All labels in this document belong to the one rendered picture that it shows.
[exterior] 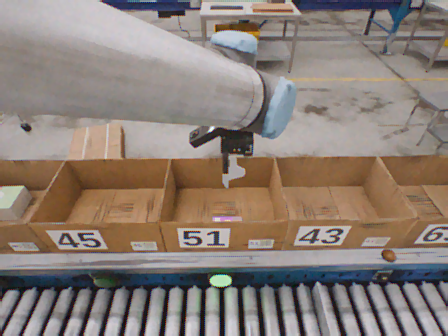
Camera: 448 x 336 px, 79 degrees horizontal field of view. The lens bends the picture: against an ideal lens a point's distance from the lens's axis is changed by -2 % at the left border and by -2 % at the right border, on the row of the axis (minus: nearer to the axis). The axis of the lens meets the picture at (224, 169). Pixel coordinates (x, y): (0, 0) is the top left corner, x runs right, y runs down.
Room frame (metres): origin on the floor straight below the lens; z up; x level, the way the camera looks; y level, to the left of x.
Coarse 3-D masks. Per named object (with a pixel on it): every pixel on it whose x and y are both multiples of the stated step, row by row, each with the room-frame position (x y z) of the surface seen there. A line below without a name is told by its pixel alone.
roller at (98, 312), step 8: (104, 288) 0.42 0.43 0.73; (96, 296) 0.38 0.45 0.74; (104, 296) 0.38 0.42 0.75; (96, 304) 0.35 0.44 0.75; (104, 304) 0.36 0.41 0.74; (96, 312) 0.33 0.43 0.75; (104, 312) 0.33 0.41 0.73; (88, 320) 0.31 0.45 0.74; (96, 320) 0.30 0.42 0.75; (104, 320) 0.31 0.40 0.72; (88, 328) 0.28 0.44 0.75; (96, 328) 0.28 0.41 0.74
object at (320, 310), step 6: (318, 288) 0.39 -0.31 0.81; (312, 294) 0.40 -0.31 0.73; (318, 294) 0.37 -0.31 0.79; (318, 300) 0.36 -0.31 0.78; (318, 306) 0.34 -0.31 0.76; (324, 306) 0.33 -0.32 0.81; (318, 312) 0.33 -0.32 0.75; (324, 312) 0.31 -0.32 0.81; (318, 318) 0.32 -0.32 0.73; (324, 318) 0.30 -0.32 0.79; (324, 324) 0.28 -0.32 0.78; (324, 330) 0.27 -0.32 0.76; (330, 330) 0.26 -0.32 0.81
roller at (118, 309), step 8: (120, 288) 0.41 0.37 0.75; (120, 296) 0.38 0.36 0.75; (128, 296) 0.39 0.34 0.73; (112, 304) 0.36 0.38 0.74; (120, 304) 0.36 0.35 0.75; (112, 312) 0.33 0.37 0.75; (120, 312) 0.33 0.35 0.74; (112, 320) 0.30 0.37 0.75; (120, 320) 0.31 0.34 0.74; (112, 328) 0.28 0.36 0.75; (120, 328) 0.29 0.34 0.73
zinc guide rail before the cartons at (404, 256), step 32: (0, 256) 0.45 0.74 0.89; (32, 256) 0.45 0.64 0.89; (64, 256) 0.45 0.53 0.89; (96, 256) 0.46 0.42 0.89; (128, 256) 0.46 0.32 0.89; (160, 256) 0.46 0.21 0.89; (192, 256) 0.46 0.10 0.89; (224, 256) 0.46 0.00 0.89; (256, 256) 0.46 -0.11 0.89; (288, 256) 0.46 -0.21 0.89; (320, 256) 0.46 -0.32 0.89; (352, 256) 0.46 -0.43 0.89; (416, 256) 0.46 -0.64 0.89
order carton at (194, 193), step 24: (168, 168) 0.71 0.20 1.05; (192, 168) 0.77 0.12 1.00; (216, 168) 0.77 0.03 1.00; (264, 168) 0.77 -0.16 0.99; (168, 192) 0.64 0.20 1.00; (192, 192) 0.74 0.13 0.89; (216, 192) 0.75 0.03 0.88; (240, 192) 0.74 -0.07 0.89; (264, 192) 0.74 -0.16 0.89; (168, 216) 0.58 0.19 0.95; (192, 216) 0.62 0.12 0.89; (240, 216) 0.62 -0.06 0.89; (264, 216) 0.62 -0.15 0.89; (288, 216) 0.50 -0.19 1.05; (168, 240) 0.48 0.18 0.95; (240, 240) 0.48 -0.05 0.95
